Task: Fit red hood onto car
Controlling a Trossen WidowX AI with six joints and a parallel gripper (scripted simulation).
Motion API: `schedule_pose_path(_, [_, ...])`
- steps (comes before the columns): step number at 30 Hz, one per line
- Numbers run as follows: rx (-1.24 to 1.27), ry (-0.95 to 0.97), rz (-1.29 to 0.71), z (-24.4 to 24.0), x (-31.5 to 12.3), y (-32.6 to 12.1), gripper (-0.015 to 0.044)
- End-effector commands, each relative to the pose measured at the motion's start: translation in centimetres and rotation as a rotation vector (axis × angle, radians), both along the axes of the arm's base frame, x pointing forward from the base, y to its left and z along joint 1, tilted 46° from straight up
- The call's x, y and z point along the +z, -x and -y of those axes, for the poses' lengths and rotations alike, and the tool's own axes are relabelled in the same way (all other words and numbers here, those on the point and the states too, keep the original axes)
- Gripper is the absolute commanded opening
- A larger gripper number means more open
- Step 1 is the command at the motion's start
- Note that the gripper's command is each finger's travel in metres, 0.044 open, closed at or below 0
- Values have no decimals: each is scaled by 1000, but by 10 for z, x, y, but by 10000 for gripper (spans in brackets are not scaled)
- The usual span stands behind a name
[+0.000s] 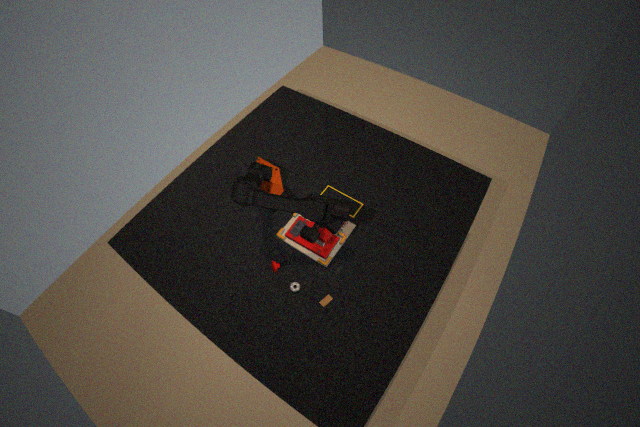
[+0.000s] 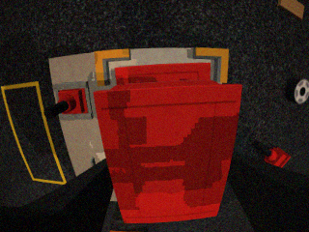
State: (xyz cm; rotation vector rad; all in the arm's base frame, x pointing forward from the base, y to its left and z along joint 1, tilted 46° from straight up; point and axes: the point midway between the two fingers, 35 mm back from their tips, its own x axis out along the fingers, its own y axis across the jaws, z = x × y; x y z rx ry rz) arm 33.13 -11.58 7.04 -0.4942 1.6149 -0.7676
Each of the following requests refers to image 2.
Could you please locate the black toy car wheel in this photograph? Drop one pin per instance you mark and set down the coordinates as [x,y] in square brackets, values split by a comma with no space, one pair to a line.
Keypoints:
[297,90]

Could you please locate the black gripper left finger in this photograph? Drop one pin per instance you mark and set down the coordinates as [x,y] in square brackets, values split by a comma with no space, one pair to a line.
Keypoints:
[78,206]

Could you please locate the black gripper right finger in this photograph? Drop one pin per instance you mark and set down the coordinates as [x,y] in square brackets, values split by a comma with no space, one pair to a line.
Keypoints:
[274,199]

